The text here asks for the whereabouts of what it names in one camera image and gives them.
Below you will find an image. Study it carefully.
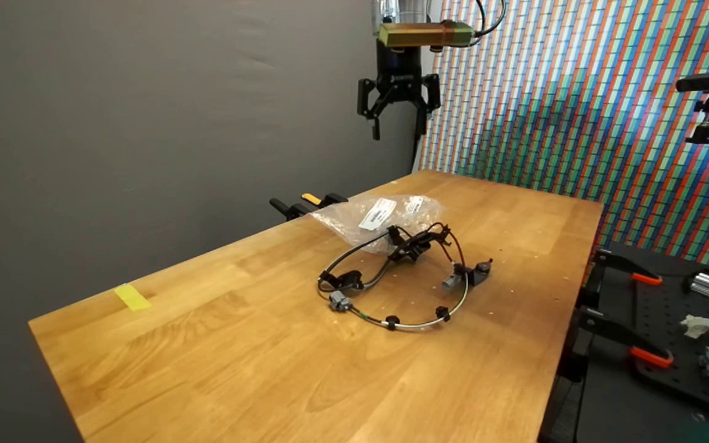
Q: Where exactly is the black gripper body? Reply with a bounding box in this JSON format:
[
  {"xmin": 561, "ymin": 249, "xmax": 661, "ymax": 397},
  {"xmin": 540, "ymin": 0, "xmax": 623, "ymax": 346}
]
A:
[{"xmin": 375, "ymin": 42, "xmax": 423, "ymax": 90}]

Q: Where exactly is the clear plastic bag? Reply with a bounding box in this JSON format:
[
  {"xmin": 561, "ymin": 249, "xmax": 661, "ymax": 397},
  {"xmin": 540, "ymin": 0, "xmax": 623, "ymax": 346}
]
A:
[{"xmin": 311, "ymin": 193, "xmax": 449, "ymax": 250}]

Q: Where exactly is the large orange handled bar clamp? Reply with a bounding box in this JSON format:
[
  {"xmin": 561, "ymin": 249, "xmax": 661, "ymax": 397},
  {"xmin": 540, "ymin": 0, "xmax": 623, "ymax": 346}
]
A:
[{"xmin": 577, "ymin": 305, "xmax": 677, "ymax": 375}]

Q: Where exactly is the black orange clamp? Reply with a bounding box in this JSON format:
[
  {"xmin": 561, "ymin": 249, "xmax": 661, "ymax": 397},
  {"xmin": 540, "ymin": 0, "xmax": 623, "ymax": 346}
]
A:
[{"xmin": 269, "ymin": 193, "xmax": 348, "ymax": 225}]

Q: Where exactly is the black camera cable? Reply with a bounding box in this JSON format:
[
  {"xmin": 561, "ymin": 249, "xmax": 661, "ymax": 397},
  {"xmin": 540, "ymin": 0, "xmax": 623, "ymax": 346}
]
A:
[{"xmin": 471, "ymin": 0, "xmax": 509, "ymax": 42}]

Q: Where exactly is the multicolour patterned backdrop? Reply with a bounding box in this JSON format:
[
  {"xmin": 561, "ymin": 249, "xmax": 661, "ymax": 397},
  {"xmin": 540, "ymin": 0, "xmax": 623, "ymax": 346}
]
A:
[{"xmin": 414, "ymin": 0, "xmax": 709, "ymax": 271}]

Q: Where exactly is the olive wrist camera box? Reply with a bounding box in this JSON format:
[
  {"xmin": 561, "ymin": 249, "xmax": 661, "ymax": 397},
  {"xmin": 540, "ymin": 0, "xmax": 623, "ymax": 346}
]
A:
[{"xmin": 375, "ymin": 20, "xmax": 477, "ymax": 52}]

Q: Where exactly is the small white crumpled piece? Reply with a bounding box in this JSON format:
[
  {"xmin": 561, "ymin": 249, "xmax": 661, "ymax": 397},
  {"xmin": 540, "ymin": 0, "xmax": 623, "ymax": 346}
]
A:
[{"xmin": 679, "ymin": 313, "xmax": 709, "ymax": 343}]

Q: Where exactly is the black perforated board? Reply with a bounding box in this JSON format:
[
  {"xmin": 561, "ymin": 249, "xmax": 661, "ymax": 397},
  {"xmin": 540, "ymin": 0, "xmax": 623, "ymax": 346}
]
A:
[{"xmin": 583, "ymin": 241, "xmax": 709, "ymax": 426}]

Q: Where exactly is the small orange handled bar clamp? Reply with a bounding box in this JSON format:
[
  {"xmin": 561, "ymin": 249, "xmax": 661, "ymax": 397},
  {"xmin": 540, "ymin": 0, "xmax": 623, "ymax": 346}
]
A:
[{"xmin": 596, "ymin": 245, "xmax": 666, "ymax": 291}]

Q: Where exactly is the black cable harness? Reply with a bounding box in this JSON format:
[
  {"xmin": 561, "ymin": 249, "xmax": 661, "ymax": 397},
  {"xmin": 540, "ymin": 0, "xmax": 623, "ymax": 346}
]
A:
[{"xmin": 314, "ymin": 220, "xmax": 495, "ymax": 335}]

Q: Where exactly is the grey fabric backdrop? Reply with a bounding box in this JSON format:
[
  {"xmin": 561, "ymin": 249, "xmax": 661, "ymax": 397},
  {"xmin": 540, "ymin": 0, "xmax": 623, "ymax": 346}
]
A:
[{"xmin": 0, "ymin": 0, "xmax": 429, "ymax": 443}]

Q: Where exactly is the yellow tape strip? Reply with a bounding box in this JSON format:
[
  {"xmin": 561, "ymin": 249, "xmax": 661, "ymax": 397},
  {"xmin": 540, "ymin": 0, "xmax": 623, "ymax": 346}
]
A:
[{"xmin": 111, "ymin": 282, "xmax": 154, "ymax": 314}]

